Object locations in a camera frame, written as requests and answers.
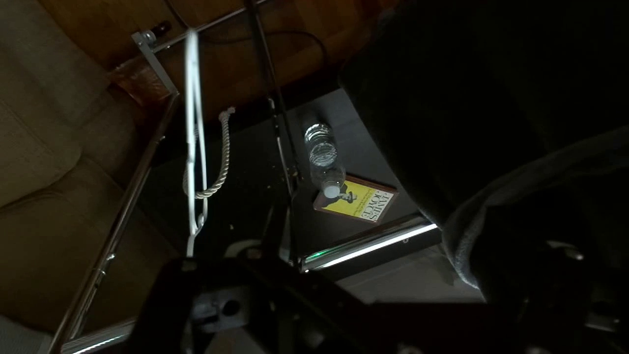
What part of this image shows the black hanging robe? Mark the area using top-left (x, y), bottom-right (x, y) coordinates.
top-left (337, 0), bottom-right (629, 354)

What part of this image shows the clear plastic water bottle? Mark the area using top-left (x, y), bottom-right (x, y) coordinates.
top-left (300, 109), bottom-right (353, 203)

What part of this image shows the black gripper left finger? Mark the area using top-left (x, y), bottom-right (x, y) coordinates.
top-left (133, 257), bottom-right (227, 354)

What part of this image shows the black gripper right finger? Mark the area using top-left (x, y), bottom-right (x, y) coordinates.
top-left (260, 260), bottom-right (420, 354)

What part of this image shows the silver metal clothes rack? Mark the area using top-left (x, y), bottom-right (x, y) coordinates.
top-left (44, 0), bottom-right (441, 354)

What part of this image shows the white twisted rope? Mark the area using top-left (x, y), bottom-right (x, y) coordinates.
top-left (194, 107), bottom-right (235, 201)

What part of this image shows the yellow label card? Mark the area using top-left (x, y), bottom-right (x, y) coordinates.
top-left (310, 172), bottom-right (400, 227)

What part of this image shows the brown sofa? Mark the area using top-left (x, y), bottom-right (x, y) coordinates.
top-left (0, 0), bottom-right (180, 339)

